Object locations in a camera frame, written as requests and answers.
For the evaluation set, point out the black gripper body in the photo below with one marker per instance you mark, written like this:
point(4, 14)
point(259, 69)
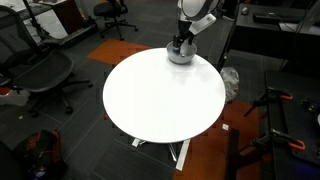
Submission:
point(185, 30)

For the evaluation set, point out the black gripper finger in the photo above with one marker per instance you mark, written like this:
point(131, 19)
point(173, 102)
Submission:
point(189, 40)
point(177, 41)

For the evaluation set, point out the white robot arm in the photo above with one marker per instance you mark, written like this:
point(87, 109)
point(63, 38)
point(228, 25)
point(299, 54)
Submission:
point(196, 8)

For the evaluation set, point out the grey round bowl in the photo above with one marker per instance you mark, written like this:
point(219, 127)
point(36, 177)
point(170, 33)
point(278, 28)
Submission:
point(181, 60)

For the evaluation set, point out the white crumpled plastic bag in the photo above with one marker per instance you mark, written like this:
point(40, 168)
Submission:
point(230, 83)

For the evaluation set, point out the grey computer mouse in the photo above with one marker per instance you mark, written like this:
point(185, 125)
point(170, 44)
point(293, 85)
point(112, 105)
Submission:
point(245, 10)

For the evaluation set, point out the small black office chair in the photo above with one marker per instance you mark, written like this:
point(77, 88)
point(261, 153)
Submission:
point(110, 9)

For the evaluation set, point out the black desk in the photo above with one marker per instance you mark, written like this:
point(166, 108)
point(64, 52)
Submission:
point(266, 36)

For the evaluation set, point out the black slim keyboard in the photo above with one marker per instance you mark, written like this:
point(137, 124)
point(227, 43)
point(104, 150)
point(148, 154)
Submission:
point(266, 17)

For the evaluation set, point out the small white tag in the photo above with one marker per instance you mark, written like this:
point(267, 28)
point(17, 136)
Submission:
point(225, 127)

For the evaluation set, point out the black electric scooter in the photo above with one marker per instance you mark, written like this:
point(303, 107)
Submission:
point(70, 36)

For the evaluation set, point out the dark brown cabinet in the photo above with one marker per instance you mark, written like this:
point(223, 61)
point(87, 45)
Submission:
point(68, 15)

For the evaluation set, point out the white table base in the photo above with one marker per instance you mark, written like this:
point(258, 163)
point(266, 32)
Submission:
point(183, 156)

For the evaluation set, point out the black flat bar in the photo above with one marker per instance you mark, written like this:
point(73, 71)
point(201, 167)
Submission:
point(233, 153)

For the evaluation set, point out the white cabinet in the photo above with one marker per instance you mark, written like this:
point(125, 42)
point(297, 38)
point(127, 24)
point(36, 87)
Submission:
point(53, 21)

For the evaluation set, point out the black workbench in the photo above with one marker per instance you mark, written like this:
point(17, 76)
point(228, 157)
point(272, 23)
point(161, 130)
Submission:
point(290, 120)

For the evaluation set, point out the black mesh office chair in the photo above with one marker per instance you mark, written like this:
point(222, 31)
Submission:
point(43, 71)

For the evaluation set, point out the red and black bag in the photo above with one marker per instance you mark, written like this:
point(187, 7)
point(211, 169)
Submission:
point(46, 146)

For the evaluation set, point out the white and red floor object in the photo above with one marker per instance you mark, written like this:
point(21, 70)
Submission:
point(13, 98)

